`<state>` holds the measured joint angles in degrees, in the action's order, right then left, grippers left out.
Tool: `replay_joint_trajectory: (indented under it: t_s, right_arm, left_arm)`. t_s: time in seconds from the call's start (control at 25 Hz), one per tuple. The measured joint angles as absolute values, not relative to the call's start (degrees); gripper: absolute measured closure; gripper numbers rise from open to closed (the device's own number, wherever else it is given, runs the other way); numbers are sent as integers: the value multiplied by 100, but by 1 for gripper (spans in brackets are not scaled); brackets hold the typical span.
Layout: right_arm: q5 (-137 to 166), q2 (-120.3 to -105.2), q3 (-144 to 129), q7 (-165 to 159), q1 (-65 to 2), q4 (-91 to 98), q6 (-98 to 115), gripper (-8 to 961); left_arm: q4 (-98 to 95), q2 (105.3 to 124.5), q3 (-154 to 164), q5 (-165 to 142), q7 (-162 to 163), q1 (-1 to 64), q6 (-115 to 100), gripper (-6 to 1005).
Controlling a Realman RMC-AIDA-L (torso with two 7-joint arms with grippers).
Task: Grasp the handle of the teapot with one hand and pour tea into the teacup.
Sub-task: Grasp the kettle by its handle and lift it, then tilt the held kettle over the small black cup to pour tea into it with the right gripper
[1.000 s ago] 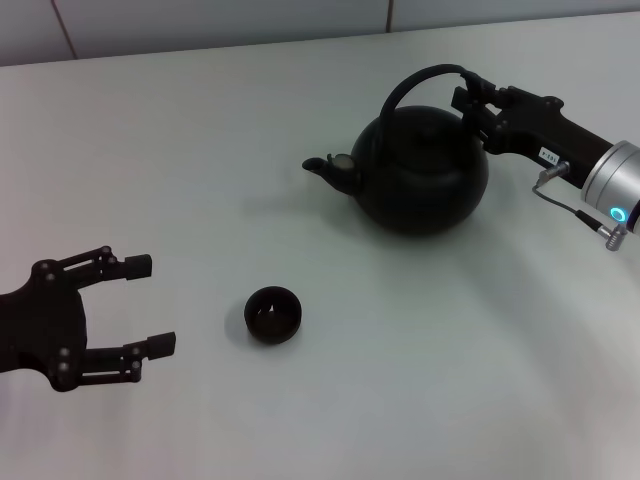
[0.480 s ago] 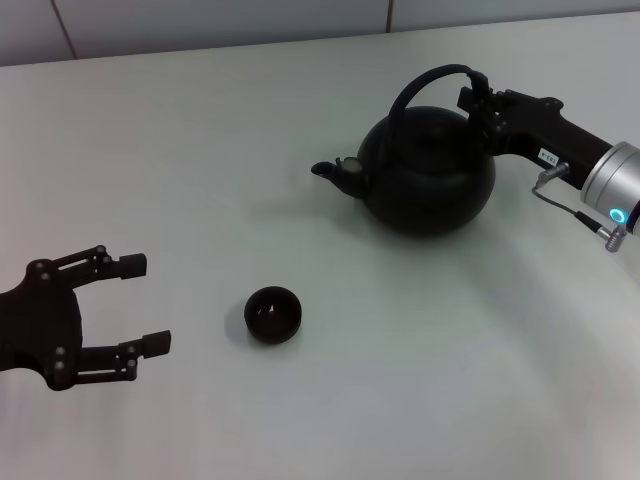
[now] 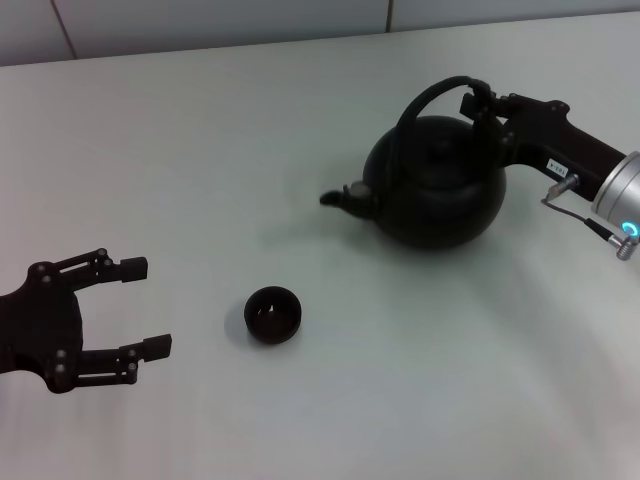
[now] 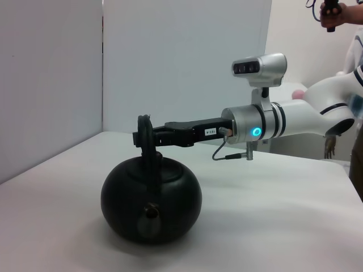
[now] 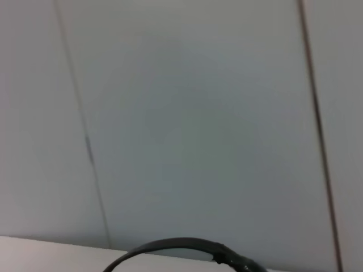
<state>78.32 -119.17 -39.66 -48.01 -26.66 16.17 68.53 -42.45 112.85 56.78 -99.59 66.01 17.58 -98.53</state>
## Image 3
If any small black teacup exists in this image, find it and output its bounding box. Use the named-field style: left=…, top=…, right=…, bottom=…
left=243, top=285, right=303, bottom=346

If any black round teapot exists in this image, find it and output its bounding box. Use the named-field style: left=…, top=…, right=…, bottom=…
left=319, top=74, right=508, bottom=251

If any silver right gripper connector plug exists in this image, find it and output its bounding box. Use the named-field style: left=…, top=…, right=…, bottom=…
left=548, top=173, right=581, bottom=197

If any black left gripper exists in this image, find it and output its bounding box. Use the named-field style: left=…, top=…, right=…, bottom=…
left=0, top=247, right=174, bottom=395

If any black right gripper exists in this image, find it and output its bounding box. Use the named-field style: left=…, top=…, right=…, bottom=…
left=459, top=92, right=630, bottom=202

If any thin right gripper cable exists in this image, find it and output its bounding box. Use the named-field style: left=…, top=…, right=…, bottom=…
left=540, top=192, right=640, bottom=262

